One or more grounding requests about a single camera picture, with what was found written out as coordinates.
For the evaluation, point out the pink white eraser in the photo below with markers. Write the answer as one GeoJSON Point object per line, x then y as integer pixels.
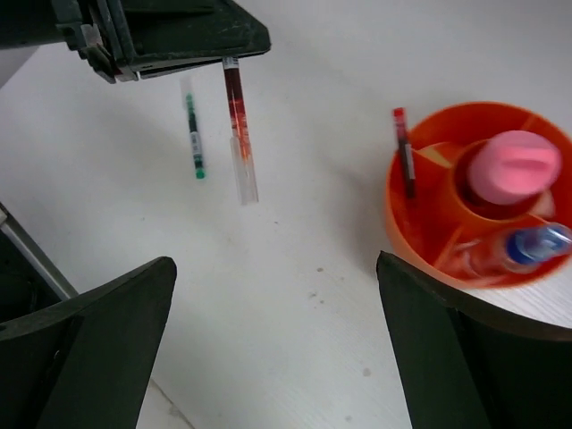
{"type": "Point", "coordinates": [545, 207]}

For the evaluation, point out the green pen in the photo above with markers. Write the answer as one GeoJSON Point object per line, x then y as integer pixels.
{"type": "Point", "coordinates": [194, 135]}

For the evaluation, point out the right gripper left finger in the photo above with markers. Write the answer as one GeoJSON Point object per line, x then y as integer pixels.
{"type": "Point", "coordinates": [86, 362]}

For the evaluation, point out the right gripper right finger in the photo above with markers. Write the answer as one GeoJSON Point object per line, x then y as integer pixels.
{"type": "Point", "coordinates": [465, 363]}

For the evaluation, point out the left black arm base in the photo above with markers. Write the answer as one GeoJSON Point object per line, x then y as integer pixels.
{"type": "Point", "coordinates": [30, 281]}

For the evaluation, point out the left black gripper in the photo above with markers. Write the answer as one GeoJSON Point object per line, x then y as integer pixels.
{"type": "Point", "coordinates": [129, 40]}

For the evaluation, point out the pink capped glue bottle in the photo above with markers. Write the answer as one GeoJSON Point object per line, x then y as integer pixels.
{"type": "Point", "coordinates": [513, 166]}

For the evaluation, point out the orange capped red pen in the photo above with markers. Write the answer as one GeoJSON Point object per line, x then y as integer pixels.
{"type": "Point", "coordinates": [240, 142]}

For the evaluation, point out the orange round divided container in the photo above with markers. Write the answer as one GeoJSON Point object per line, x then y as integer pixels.
{"type": "Point", "coordinates": [424, 230]}

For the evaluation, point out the clear blue spray bottle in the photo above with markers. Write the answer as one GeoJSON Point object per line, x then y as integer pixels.
{"type": "Point", "coordinates": [511, 251]}

